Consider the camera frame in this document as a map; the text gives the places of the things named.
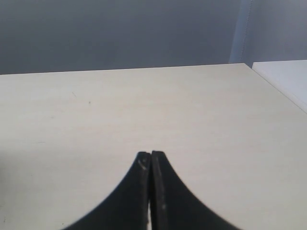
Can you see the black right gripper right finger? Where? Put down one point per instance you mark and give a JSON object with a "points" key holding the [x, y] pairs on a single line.
{"points": [[174, 206]]}

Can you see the white side table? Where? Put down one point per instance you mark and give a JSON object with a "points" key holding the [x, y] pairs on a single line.
{"points": [[289, 77]]}

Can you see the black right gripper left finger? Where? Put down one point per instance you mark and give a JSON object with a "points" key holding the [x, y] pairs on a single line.
{"points": [[126, 208]]}

